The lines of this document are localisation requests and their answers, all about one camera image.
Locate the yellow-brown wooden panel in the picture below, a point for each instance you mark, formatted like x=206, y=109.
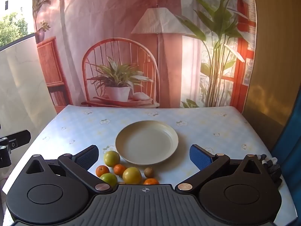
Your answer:
x=272, y=51

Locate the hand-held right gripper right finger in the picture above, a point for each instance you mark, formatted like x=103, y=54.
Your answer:
x=199, y=159

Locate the orange tangerine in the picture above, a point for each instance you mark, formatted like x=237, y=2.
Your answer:
x=151, y=181
x=102, y=170
x=120, y=169

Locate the printed room backdrop cloth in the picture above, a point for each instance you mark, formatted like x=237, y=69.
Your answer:
x=105, y=16

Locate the blue curtain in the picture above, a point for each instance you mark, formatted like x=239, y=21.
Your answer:
x=291, y=146

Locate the yellow-green round fruit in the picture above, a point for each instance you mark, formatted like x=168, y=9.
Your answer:
x=112, y=158
x=131, y=175

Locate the cream round plate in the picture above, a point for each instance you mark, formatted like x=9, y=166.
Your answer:
x=147, y=143

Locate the green apple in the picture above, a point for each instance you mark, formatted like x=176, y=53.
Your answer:
x=108, y=180

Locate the white marble board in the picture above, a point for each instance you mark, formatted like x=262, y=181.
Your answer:
x=21, y=80

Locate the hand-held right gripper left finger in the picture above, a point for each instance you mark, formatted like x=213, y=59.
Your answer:
x=86, y=157

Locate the small tan longan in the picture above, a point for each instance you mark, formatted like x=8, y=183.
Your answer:
x=149, y=172

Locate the green trees outside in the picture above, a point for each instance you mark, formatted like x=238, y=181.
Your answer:
x=11, y=30

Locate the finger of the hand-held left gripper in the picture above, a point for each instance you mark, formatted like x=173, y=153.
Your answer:
x=4, y=157
x=22, y=137

